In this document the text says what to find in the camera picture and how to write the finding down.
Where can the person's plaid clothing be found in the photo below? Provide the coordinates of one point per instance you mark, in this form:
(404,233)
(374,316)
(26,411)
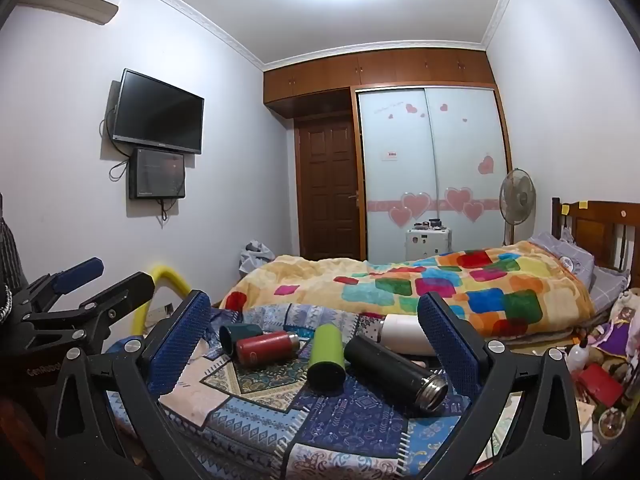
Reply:
(10,255)

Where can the sliding wardrobe with heart stickers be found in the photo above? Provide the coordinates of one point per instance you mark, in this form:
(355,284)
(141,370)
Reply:
(430,160)

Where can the grey pillow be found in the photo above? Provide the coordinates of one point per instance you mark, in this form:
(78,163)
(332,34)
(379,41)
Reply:
(575,260)

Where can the red box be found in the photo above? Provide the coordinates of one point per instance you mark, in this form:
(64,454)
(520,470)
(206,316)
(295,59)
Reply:
(600,385)

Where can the grey clothes pile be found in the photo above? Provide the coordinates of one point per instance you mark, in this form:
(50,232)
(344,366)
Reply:
(255,257)

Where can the white spray bottle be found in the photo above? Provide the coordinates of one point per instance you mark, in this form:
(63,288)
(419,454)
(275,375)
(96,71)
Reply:
(577,357)

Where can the standing fan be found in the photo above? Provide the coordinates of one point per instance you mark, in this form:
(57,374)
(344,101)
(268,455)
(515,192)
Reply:
(517,195)

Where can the small black wall monitor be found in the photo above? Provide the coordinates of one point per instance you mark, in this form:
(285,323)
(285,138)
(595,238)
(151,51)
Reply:
(157,172)

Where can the colourful patchwork blanket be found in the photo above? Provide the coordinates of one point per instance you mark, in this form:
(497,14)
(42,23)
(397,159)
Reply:
(450,285)

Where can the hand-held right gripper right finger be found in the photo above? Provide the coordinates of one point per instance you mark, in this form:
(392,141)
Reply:
(445,342)

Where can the wooden overhead cabinet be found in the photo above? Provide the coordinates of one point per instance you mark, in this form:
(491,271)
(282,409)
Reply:
(380,72)

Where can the white air conditioner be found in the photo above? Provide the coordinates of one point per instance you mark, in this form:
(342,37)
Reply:
(70,2)

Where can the blue patterned cloth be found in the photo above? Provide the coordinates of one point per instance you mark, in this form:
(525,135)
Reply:
(250,410)

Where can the brown wooden door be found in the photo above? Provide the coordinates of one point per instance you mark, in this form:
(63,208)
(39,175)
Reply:
(330,190)

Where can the black thermos bottle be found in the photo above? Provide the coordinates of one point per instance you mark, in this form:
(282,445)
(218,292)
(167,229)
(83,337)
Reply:
(395,372)

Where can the red thermos bottle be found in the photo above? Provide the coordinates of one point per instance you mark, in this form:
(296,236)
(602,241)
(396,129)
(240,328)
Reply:
(265,347)

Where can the small white cabinet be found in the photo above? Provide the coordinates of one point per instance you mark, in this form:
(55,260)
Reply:
(427,245)

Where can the yellow foam tube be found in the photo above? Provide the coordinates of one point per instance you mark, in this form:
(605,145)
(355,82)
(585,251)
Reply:
(170,277)

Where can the dark green cup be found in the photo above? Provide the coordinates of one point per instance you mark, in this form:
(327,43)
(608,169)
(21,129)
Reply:
(235,337)

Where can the wooden headboard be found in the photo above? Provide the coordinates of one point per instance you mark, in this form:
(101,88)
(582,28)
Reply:
(600,230)

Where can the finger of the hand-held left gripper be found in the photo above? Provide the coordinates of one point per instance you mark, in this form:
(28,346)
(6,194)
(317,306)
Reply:
(80,272)
(127,290)

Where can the stuffed doll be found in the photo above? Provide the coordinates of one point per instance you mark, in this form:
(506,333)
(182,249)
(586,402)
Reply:
(617,330)

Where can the wall-mounted black television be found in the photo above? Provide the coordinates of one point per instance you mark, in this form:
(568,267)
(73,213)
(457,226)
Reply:
(157,110)

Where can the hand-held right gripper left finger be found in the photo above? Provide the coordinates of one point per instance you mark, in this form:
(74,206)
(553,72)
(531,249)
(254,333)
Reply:
(180,345)

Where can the lime green cup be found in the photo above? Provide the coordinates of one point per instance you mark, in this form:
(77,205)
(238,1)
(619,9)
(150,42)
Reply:
(327,355)

